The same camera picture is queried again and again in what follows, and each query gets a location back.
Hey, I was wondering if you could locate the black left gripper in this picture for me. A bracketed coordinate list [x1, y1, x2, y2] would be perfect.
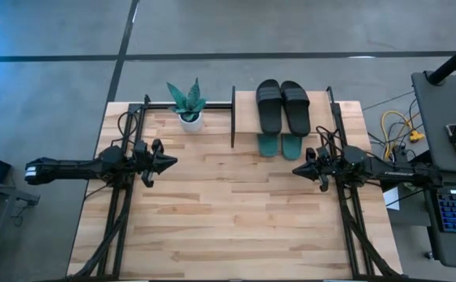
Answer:
[132, 138, 179, 189]

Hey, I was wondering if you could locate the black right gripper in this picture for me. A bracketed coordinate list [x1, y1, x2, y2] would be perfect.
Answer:
[291, 146, 346, 193]

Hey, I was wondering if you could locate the green rubber slide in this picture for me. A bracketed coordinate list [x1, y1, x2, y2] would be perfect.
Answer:
[281, 132, 304, 161]
[255, 132, 280, 158]

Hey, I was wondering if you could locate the black rubber slide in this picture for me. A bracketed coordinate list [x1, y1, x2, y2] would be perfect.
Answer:
[255, 78, 284, 136]
[279, 80, 313, 139]

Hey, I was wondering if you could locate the wooden shelf board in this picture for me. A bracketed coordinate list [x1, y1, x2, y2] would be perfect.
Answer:
[235, 90, 331, 136]

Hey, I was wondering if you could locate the potted succulent in white pot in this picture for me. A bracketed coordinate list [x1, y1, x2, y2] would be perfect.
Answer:
[166, 77, 208, 134]

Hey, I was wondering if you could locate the white paper sheet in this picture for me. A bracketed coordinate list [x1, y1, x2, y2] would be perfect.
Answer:
[382, 186, 401, 212]

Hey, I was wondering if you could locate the grey desk top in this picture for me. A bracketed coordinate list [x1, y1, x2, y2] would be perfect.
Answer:
[418, 168, 456, 271]
[411, 70, 456, 174]

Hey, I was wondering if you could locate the black metal stand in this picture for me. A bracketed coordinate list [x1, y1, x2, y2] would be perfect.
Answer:
[0, 175, 42, 282]

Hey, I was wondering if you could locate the thick black pole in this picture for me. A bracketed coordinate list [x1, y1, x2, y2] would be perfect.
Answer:
[425, 34, 456, 86]

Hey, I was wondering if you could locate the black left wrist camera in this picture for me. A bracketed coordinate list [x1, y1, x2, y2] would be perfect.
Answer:
[133, 140, 149, 158]

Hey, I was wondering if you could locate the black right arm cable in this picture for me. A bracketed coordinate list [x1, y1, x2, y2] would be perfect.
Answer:
[315, 125, 347, 153]

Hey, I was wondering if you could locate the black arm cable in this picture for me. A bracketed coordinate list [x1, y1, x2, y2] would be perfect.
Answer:
[315, 125, 347, 153]
[116, 110, 140, 149]

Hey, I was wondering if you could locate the black metal table frame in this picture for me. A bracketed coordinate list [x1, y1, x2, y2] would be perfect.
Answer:
[69, 93, 233, 280]
[325, 85, 404, 280]

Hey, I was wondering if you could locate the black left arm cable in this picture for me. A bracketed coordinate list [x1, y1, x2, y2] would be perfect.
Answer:
[116, 110, 140, 149]

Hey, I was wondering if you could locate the black shelf post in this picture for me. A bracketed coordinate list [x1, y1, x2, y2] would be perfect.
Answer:
[230, 85, 237, 150]

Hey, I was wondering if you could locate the yellow cable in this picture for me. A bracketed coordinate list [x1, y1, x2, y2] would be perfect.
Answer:
[380, 110, 425, 158]

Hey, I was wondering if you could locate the thin black floor cable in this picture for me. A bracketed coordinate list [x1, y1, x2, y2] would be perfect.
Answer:
[362, 90, 415, 112]

